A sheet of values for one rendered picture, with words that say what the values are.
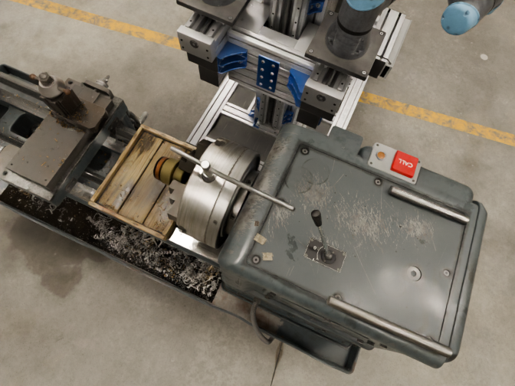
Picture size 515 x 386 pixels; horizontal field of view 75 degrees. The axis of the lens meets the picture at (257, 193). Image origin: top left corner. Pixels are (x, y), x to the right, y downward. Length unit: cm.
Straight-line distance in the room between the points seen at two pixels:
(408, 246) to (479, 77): 248
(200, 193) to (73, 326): 150
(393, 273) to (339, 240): 14
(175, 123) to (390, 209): 181
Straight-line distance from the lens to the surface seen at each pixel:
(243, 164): 90
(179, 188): 102
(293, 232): 82
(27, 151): 141
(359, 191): 90
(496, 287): 259
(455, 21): 101
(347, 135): 96
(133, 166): 133
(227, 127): 215
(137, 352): 212
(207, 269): 150
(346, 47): 122
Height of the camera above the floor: 204
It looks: 69 degrees down
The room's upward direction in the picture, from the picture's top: 9 degrees clockwise
